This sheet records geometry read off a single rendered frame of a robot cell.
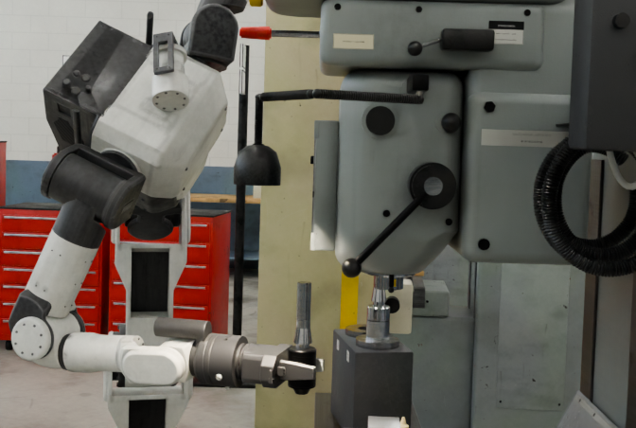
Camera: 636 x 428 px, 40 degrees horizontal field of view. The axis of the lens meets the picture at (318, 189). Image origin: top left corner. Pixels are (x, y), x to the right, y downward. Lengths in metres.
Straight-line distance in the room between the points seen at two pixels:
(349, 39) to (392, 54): 0.07
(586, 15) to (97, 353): 1.00
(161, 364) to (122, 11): 9.39
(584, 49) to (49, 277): 1.00
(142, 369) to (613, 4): 0.96
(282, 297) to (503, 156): 1.96
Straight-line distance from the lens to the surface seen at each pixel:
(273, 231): 3.18
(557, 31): 1.38
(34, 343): 1.66
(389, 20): 1.33
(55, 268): 1.65
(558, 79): 1.38
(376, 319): 1.80
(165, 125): 1.68
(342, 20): 1.33
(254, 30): 1.54
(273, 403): 3.30
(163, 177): 1.69
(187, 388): 2.08
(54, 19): 11.00
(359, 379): 1.78
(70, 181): 1.62
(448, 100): 1.36
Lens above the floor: 1.51
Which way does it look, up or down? 3 degrees down
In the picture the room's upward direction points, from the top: 2 degrees clockwise
